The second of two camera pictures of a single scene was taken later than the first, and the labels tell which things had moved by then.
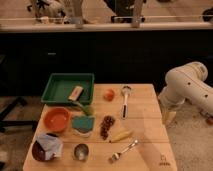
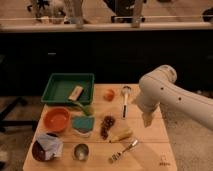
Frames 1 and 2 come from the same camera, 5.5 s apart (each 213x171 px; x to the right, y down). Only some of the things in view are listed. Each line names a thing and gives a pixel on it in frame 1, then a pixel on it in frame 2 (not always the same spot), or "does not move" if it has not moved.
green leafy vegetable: (88, 109) does not move
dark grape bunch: (107, 122) does not move
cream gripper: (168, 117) to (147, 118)
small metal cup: (81, 152) does not move
